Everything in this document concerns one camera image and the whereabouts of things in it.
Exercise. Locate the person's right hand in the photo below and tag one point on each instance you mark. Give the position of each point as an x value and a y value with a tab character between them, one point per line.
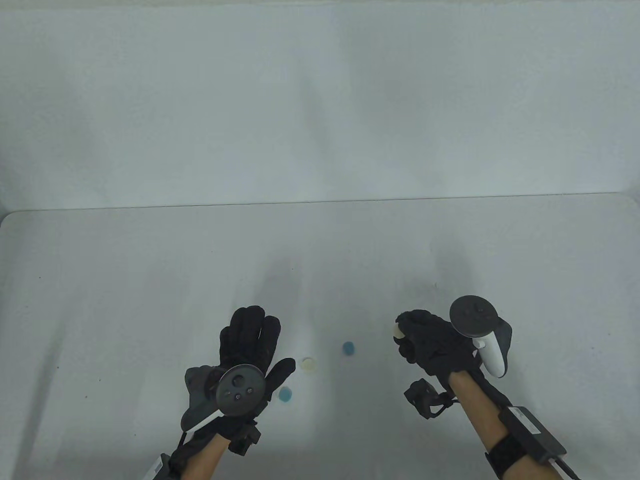
435	345

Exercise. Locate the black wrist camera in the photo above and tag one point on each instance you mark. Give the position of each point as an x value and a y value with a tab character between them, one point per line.
245	439
421	397

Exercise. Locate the person's left hand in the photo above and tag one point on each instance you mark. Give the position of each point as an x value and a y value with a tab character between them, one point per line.
250	337

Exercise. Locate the person's right forearm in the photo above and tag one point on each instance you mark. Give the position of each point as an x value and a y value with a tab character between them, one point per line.
475	405

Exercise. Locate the blue plasticine ball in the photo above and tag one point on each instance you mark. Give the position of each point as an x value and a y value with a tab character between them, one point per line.
286	394
348	348

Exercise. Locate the cream plasticine ball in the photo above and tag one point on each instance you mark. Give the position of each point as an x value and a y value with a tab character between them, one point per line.
309	365
398	331

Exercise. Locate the person's left forearm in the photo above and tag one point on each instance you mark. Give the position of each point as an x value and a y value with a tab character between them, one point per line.
202	460

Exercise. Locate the black box with label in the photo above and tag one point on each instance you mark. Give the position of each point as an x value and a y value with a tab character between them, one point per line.
161	467
532	432

